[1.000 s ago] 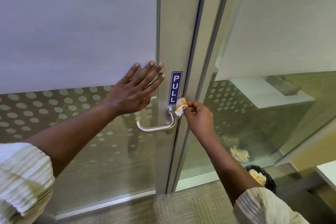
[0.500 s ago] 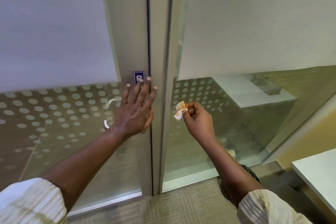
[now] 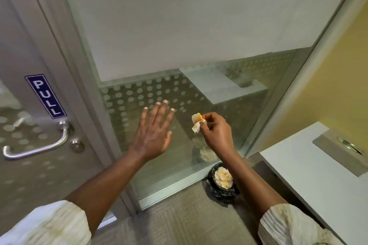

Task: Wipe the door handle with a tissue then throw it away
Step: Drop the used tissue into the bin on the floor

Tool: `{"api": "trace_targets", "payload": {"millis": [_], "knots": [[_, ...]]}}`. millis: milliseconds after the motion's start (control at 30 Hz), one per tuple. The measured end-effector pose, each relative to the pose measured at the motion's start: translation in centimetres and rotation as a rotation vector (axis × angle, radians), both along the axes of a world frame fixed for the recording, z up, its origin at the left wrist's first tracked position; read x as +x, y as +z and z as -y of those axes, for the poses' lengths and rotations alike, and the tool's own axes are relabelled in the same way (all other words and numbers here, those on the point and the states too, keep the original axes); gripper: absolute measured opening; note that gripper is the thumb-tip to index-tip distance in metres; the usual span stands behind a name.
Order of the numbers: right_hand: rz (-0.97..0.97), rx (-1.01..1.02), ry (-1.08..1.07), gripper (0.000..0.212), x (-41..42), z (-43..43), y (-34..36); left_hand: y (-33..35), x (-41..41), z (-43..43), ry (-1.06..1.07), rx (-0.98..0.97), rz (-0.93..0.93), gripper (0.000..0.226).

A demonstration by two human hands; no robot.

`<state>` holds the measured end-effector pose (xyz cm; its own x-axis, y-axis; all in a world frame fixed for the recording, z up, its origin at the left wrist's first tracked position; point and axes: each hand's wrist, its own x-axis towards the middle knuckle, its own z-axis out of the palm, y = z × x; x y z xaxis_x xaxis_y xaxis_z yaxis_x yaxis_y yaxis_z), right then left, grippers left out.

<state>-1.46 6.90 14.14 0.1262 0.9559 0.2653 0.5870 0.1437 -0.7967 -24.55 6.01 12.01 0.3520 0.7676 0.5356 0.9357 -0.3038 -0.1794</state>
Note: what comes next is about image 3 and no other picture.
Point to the person's right hand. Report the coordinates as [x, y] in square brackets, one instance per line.
[220, 135]

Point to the person's left hand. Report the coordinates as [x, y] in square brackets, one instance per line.
[152, 138]

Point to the white tissue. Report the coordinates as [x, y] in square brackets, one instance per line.
[197, 122]

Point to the person's left forearm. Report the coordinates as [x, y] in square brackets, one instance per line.
[106, 187]

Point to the person's right forearm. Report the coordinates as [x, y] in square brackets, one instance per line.
[253, 184]

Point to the blue PULL sign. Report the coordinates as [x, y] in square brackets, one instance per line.
[46, 97]

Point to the beige patterned tissue box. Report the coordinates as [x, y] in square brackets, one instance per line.
[336, 150]

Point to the frosted glass door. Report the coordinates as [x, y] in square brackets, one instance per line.
[17, 52]

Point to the black trash bin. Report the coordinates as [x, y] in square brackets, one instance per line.
[212, 188]

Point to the frosted glass partition panel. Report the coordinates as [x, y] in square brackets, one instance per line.
[172, 23]

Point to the white striped left sleeve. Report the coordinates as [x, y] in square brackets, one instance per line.
[49, 224]

